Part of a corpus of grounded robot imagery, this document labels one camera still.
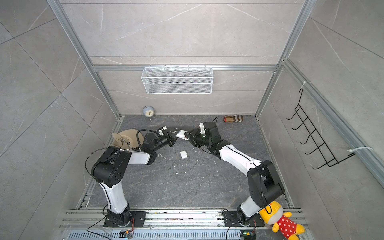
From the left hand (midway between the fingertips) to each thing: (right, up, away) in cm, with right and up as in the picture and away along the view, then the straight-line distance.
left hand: (181, 127), depth 84 cm
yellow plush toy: (+45, -41, -15) cm, 63 cm away
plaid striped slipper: (+38, +7, +30) cm, 49 cm away
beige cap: (-39, -8, +20) cm, 45 cm away
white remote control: (0, -4, -1) cm, 4 cm away
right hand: (+2, -4, -3) cm, 5 cm away
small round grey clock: (-29, +12, +30) cm, 43 cm away
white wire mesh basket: (-3, +33, +16) cm, 37 cm away
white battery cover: (0, -18, +13) cm, 22 cm away
